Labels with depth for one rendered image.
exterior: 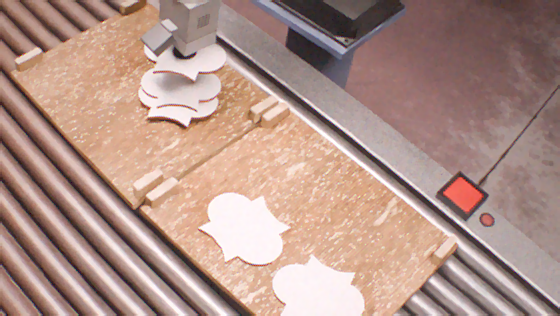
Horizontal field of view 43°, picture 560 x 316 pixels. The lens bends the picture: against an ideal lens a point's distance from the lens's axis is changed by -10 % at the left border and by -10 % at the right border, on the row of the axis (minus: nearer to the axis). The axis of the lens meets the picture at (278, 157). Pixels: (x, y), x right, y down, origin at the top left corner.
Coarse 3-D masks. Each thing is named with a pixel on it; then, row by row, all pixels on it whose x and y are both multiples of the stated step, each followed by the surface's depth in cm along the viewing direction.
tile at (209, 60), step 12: (144, 48) 132; (168, 48) 132; (204, 48) 133; (216, 48) 134; (156, 60) 130; (168, 60) 130; (180, 60) 131; (192, 60) 131; (204, 60) 132; (216, 60) 132; (156, 72) 129; (168, 72) 129; (180, 72) 129; (192, 72) 129; (204, 72) 130; (216, 72) 131
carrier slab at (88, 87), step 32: (96, 32) 150; (128, 32) 151; (64, 64) 143; (96, 64) 144; (128, 64) 145; (32, 96) 136; (64, 96) 137; (96, 96) 138; (128, 96) 139; (224, 96) 142; (256, 96) 144; (64, 128) 132; (96, 128) 133; (128, 128) 134; (160, 128) 135; (192, 128) 136; (224, 128) 137; (96, 160) 129; (128, 160) 130; (160, 160) 131; (192, 160) 132; (128, 192) 125
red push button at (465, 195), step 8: (456, 184) 137; (464, 184) 138; (448, 192) 136; (456, 192) 136; (464, 192) 136; (472, 192) 137; (456, 200) 135; (464, 200) 135; (472, 200) 135; (464, 208) 134
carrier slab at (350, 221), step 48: (240, 144) 135; (288, 144) 137; (192, 192) 127; (240, 192) 129; (288, 192) 130; (336, 192) 131; (384, 192) 133; (192, 240) 121; (288, 240) 124; (336, 240) 125; (384, 240) 126; (432, 240) 127; (240, 288) 117; (384, 288) 120
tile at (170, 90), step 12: (144, 84) 138; (156, 84) 139; (168, 84) 139; (180, 84) 139; (192, 84) 140; (204, 84) 140; (216, 84) 141; (156, 96) 137; (168, 96) 137; (180, 96) 138; (192, 96) 138; (204, 96) 138; (216, 96) 140; (156, 108) 136; (192, 108) 136
